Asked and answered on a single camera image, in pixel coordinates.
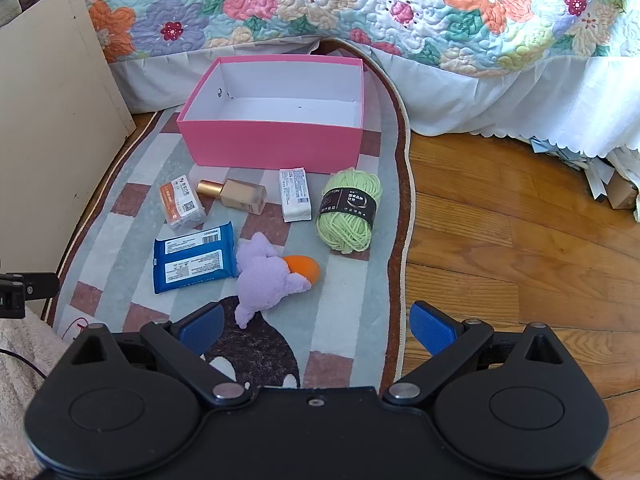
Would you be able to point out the checked floor rug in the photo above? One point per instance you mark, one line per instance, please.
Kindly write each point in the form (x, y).
(350, 310)

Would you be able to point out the green yarn ball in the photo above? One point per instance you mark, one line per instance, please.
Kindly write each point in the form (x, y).
(345, 232)

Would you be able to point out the floral quilt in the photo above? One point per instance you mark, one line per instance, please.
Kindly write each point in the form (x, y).
(350, 0)

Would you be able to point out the blue wet wipes pack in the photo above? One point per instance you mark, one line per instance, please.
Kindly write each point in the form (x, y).
(192, 260)

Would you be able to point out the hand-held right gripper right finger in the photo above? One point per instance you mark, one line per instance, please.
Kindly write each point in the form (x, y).
(432, 327)

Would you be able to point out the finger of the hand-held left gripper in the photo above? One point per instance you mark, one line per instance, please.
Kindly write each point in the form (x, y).
(35, 284)

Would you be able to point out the orange white cotton swab box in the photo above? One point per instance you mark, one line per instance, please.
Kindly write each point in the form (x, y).
(181, 205)

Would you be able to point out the foundation bottle with gold cap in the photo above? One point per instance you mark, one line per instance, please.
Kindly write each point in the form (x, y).
(242, 196)

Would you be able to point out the purple plush toy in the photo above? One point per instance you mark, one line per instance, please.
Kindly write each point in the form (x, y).
(262, 280)

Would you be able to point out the beige fluffy cloth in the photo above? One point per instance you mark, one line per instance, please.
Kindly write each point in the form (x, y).
(20, 390)

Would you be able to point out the pile of papers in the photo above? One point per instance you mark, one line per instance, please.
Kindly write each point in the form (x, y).
(595, 170)

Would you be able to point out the brown cardboard box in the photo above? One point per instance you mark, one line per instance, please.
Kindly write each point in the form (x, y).
(622, 195)

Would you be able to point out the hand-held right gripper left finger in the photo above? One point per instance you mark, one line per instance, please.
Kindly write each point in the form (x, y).
(202, 327)

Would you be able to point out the pink cardboard box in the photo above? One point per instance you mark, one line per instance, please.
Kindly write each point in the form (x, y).
(270, 145)

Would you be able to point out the beige wooden board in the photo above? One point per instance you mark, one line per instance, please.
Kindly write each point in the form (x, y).
(50, 135)

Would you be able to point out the orange makeup sponge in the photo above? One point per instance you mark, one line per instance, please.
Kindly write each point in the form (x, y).
(302, 269)

